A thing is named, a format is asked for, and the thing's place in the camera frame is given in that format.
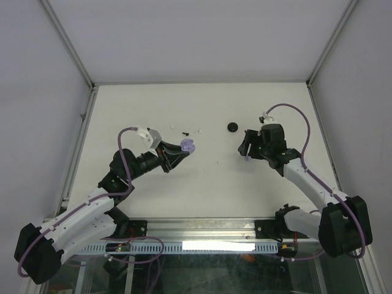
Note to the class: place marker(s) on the purple earbud charging case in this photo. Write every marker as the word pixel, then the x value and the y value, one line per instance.
pixel 187 145

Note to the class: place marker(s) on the aluminium frame post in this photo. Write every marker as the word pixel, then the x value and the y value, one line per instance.
pixel 349 9
pixel 66 42

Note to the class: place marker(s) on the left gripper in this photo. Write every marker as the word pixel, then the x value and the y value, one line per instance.
pixel 170 154

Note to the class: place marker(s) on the slotted cable duct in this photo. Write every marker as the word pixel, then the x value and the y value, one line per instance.
pixel 184 247

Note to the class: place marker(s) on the left aluminium frame post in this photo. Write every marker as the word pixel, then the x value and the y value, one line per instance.
pixel 66 42

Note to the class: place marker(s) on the black earbud charging case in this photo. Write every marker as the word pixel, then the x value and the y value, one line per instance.
pixel 232 127

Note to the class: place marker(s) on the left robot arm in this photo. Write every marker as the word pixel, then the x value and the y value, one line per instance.
pixel 41 250

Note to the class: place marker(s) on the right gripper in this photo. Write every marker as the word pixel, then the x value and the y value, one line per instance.
pixel 250 136

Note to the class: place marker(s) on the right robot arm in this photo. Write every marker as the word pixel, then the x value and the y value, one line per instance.
pixel 342 225

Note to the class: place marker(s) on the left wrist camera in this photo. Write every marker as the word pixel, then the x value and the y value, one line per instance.
pixel 151 138

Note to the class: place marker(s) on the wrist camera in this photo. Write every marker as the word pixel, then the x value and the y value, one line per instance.
pixel 151 138
pixel 265 118

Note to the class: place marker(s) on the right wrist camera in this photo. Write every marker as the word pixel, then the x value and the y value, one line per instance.
pixel 265 118

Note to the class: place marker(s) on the right aluminium frame post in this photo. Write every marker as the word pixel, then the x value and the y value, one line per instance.
pixel 349 9

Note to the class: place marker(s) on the aluminium mounting rail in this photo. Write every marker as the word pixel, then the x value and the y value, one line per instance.
pixel 199 228

